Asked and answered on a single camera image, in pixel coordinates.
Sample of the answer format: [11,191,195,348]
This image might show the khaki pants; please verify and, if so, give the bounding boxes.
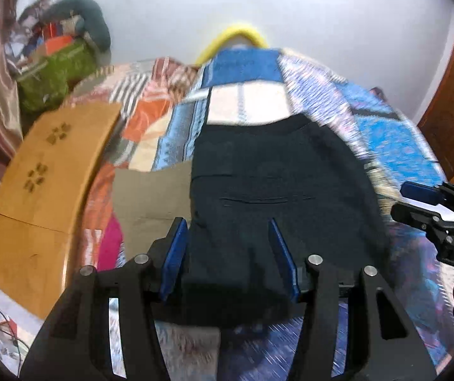
[113,163,194,262]

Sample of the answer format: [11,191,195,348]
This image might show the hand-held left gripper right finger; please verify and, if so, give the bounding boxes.
[268,218,437,381]

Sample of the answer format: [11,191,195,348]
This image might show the blue patchwork printed blanket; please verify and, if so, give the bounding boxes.
[108,47,454,381]

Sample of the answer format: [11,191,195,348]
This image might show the wooden headboard panel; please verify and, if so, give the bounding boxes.
[0,101,123,320]

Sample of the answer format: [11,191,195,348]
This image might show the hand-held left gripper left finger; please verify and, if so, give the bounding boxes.
[20,217,190,381]

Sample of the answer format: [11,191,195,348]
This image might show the grey neck pillow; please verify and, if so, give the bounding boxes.
[44,0,112,52]

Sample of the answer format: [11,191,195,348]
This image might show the green patterned bag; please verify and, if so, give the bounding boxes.
[16,42,95,113]

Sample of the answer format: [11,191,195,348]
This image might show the orange box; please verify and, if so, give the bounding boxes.
[44,35,74,55]

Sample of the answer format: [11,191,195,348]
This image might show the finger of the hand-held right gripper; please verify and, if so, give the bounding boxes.
[391,202,454,244]
[401,181,454,224]

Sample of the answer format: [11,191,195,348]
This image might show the black pants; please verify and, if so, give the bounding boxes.
[181,114,389,329]

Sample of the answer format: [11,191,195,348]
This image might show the yellow curved item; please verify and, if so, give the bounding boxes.
[194,24,272,66]

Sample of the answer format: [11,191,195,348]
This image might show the pink cloth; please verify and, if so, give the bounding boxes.
[99,213,125,271]

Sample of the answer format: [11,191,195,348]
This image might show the orange striped cloth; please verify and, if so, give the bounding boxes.
[68,57,201,272]

